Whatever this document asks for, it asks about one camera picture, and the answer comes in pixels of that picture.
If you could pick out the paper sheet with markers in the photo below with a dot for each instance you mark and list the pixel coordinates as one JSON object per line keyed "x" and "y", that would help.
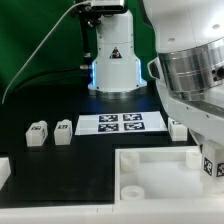
{"x": 120, "y": 123}

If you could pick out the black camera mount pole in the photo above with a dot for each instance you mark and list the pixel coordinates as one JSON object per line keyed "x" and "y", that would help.
{"x": 88, "y": 20}

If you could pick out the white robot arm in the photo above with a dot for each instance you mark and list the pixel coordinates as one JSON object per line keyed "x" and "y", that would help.
{"x": 188, "y": 68}

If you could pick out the white left obstacle block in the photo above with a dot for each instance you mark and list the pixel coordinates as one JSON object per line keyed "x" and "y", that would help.
{"x": 5, "y": 171}

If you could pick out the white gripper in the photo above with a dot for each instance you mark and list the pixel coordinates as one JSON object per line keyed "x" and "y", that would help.
{"x": 187, "y": 100}

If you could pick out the white square tabletop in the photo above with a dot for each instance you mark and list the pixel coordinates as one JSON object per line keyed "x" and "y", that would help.
{"x": 161, "y": 173}

